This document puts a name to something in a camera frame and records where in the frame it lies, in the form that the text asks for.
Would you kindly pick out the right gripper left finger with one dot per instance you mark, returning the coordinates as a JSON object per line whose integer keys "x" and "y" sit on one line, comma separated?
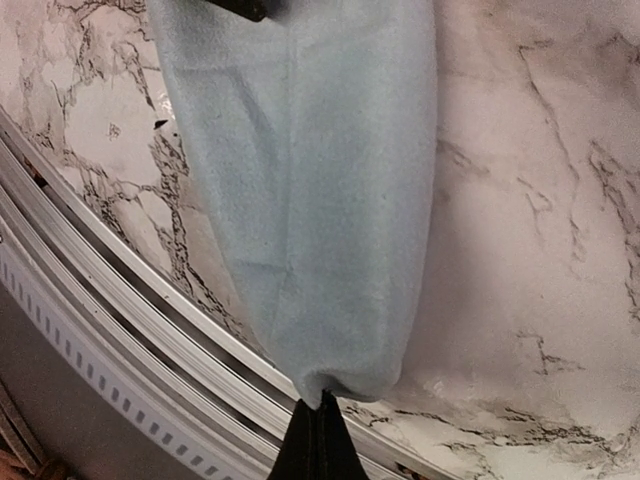
{"x": 298, "y": 456}

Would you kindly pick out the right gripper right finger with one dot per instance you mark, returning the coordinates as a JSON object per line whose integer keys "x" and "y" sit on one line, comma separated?
{"x": 337, "y": 456}

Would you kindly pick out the blue cleaning cloth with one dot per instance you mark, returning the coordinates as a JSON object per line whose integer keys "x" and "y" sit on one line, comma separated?
{"x": 313, "y": 138}

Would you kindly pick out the front aluminium rail base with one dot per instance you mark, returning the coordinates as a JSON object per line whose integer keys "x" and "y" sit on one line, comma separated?
{"x": 104, "y": 273}

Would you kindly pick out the black glasses case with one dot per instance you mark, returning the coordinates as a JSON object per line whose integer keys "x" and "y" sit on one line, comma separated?
{"x": 254, "y": 10}

